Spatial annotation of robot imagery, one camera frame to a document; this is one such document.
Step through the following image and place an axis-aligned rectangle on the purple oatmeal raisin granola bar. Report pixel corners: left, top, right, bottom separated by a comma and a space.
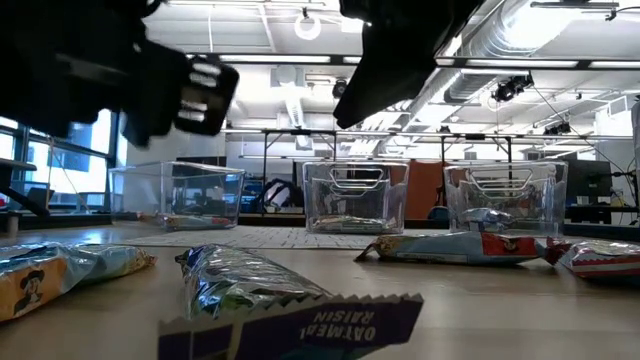
157, 243, 425, 360

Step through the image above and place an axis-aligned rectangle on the black computer monitor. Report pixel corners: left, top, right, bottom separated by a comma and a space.
566, 159, 614, 205

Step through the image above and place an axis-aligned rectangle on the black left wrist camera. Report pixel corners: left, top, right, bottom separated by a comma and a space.
173, 55, 241, 137

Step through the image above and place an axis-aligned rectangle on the black aluminium table frame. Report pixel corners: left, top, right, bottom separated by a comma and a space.
0, 212, 640, 242

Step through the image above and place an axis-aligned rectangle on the white hanging ring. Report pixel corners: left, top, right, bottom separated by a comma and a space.
293, 12, 323, 42

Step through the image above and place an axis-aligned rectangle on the large glass window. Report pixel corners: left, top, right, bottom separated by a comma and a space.
0, 109, 121, 211

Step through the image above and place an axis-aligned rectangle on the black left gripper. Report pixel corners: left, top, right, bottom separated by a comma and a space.
99, 39, 194, 150

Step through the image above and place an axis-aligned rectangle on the black backpack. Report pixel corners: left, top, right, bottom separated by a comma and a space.
249, 178, 305, 215

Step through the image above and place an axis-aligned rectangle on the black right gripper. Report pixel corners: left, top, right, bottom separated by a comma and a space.
332, 0, 486, 130

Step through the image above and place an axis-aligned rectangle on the purple-ended granola bar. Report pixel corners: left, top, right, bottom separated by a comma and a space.
459, 207, 516, 234

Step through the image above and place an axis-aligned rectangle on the grey desk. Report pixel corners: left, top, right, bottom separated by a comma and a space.
0, 158, 51, 217

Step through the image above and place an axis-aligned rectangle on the grey woven placemat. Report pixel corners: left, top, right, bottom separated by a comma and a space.
124, 224, 451, 250

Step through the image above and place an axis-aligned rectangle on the red-ended granola bar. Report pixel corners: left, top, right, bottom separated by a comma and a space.
552, 238, 640, 281
354, 231, 551, 266

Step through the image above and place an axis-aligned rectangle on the clear plastic bin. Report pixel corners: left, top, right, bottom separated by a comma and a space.
443, 160, 570, 239
108, 160, 246, 232
302, 160, 410, 236

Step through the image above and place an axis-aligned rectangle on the orange partition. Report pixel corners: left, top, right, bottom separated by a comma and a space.
399, 159, 451, 221

